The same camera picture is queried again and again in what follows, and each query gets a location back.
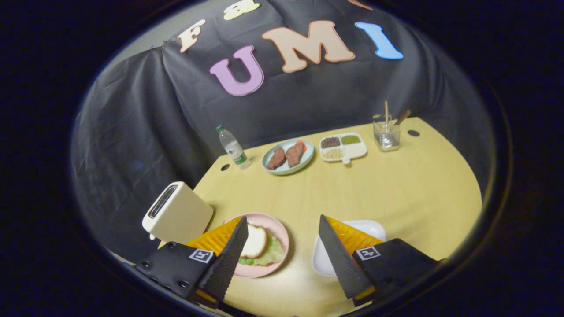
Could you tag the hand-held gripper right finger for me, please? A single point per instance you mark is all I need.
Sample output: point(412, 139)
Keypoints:
point(341, 264)

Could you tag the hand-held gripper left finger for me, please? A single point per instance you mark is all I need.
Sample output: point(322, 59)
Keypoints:
point(224, 264)

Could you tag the plain bread slice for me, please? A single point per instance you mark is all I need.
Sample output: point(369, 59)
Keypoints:
point(255, 242)

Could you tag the green lettuce leaf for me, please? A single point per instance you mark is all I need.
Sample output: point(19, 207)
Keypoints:
point(275, 255)

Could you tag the white plate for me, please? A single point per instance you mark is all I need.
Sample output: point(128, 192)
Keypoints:
point(324, 264)

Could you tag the white toaster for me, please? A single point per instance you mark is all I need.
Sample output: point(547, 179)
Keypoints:
point(180, 220)

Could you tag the pink plate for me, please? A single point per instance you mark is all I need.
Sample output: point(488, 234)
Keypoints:
point(278, 229)

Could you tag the light green plate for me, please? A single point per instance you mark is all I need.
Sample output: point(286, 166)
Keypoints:
point(304, 166)

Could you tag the clear plastic water bottle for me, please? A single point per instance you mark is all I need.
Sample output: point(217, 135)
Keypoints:
point(235, 152)

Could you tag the white divided seed dish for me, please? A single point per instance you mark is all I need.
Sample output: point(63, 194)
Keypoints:
point(358, 152)

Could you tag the brown meat patty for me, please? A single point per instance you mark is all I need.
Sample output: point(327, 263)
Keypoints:
point(276, 158)
point(295, 155)

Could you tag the clear glass holder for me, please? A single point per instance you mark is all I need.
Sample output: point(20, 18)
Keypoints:
point(387, 138)

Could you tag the light wooden stick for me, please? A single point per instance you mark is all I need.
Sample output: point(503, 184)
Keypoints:
point(387, 112)

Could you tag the brown wooden stick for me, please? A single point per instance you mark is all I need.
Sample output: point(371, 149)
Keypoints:
point(403, 116)

